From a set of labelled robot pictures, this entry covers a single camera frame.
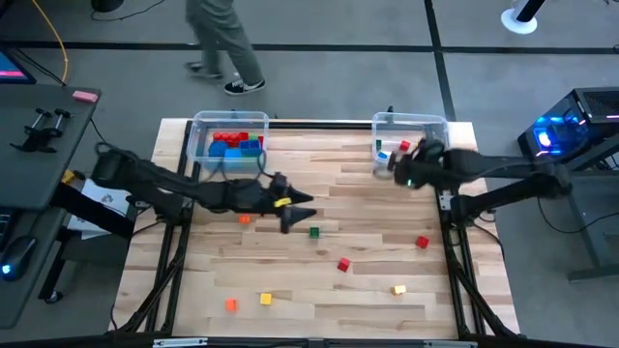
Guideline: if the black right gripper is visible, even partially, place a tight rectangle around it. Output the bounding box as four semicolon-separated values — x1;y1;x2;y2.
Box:
387;149;449;191

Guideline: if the black power cable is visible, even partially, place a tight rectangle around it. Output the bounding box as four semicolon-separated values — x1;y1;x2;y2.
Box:
536;195;619;236

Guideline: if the black chair base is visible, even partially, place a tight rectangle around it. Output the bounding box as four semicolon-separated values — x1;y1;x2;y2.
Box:
90;0;126;15

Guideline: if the grey desk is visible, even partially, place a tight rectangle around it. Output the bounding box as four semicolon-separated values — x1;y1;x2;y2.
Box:
0;84;103;330

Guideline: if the pink eraser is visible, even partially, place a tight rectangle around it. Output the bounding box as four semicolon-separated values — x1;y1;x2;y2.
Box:
72;89;101;104

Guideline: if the white round stand base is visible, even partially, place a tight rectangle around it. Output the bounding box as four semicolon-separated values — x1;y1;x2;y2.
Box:
500;0;547;36

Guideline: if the black clamp stand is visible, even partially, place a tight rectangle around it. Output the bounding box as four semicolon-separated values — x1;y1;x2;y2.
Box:
9;106;73;155

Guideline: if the black computer mouse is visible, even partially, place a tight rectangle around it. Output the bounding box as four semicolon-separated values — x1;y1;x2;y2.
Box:
0;235;38;282

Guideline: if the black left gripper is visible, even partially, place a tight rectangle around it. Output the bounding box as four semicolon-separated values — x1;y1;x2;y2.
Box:
257;182;318;235

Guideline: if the black computer tower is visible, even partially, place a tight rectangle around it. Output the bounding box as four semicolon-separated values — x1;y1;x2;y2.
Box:
516;86;619;160

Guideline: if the grey metal side table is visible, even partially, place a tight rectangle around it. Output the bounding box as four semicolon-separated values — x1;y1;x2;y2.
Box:
560;139;619;284

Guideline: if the white printed paper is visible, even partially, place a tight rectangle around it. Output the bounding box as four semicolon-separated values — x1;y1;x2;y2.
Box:
67;177;141;241

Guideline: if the long red studded block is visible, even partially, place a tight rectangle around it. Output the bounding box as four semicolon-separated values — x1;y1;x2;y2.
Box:
212;130;251;148

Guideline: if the black keyboard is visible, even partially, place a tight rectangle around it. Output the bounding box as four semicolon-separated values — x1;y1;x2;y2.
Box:
0;207;12;250

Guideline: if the yellow cable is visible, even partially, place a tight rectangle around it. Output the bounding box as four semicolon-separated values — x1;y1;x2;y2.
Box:
30;0;70;84

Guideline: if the clear plastic bin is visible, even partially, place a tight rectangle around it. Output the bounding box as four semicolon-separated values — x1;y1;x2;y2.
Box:
186;109;271;173
370;111;450;180

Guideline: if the silver metal bracket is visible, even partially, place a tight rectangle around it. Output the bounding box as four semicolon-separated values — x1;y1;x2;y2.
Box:
153;337;209;348

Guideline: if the person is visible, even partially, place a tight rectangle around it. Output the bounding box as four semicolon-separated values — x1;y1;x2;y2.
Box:
185;0;267;97

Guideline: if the computer monitor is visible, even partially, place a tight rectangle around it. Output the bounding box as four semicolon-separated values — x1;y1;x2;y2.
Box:
0;45;38;86

